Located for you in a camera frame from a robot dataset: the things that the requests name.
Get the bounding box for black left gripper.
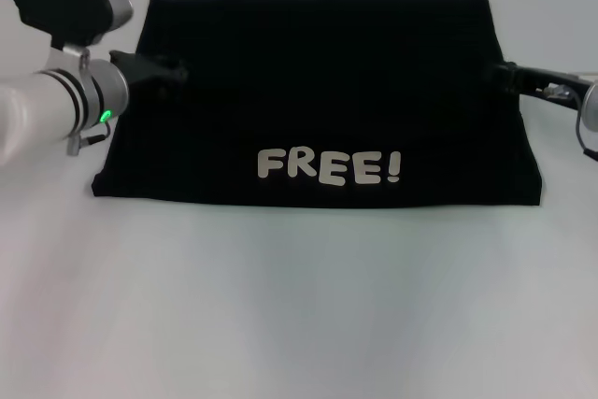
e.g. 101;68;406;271
108;49;191;92

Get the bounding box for black t-shirt with white print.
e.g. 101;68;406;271
91;0;546;207

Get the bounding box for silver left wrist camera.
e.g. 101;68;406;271
7;0;135;50

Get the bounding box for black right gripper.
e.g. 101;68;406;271
483;60;586;102

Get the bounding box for silver left camera mount bracket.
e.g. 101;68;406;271
49;41;93;80

